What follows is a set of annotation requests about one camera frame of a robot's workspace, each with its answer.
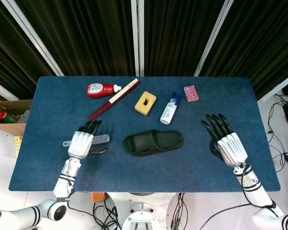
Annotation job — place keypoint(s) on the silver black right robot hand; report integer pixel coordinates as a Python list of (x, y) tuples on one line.
[(231, 148)]

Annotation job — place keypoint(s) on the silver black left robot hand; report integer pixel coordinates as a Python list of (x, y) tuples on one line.
[(80, 143)]

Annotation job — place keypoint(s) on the grey tool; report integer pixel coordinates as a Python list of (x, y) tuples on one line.
[(103, 139)]

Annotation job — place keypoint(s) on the black rubber slipper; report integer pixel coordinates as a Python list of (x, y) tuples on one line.
[(156, 141)]

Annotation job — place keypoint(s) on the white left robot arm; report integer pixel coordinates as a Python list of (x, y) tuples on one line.
[(64, 177)]

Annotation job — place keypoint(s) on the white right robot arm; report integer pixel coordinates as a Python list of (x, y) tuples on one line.
[(254, 191)]

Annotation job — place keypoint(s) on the dark red folded fan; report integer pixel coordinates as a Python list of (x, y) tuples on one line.
[(103, 109)]

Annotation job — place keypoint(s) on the orange box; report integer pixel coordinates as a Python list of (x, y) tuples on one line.
[(98, 197)]

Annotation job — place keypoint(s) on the red detergent bottle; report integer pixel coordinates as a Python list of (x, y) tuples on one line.
[(103, 89)]

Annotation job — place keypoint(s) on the yellow perforated plastic piece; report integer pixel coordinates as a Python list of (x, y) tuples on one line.
[(18, 146)]

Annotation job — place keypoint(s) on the blue table cloth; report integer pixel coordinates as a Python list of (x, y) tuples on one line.
[(144, 172)]

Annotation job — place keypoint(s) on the yellow sponge with hole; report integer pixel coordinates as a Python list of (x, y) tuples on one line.
[(140, 106)]

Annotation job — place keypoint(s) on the brown cardboard box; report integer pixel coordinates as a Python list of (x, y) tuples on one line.
[(9, 129)]

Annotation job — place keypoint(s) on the white spray bottle blue cap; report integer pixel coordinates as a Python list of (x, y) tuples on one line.
[(168, 112)]

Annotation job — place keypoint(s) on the green can red lid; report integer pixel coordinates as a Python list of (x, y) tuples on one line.
[(6, 117)]

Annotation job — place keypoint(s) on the white robot torso base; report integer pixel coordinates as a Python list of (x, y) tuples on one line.
[(141, 215)]

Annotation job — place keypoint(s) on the dark pleated curtain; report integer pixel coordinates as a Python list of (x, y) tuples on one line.
[(86, 36), (177, 36), (9, 55), (261, 43)]

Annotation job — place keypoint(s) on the white partition post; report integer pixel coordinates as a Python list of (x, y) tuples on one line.
[(33, 36), (212, 38), (278, 89), (137, 36), (2, 89)]

